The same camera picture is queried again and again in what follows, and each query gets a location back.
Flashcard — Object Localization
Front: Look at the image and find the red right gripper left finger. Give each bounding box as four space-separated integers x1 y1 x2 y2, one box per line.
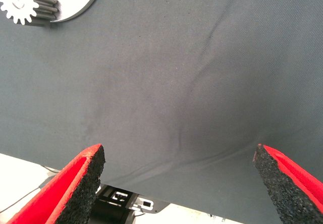
6 143 106 224

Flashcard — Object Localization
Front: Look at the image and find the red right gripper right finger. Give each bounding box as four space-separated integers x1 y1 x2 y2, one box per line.
253 144 323 224

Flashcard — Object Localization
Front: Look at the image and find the small steel planetary gear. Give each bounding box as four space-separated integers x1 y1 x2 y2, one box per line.
0 0 61 27

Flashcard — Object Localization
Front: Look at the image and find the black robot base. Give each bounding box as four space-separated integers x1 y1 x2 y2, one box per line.
88 183 169 224

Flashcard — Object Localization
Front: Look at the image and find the dark grey table cloth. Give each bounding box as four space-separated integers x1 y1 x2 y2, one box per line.
0 0 323 224

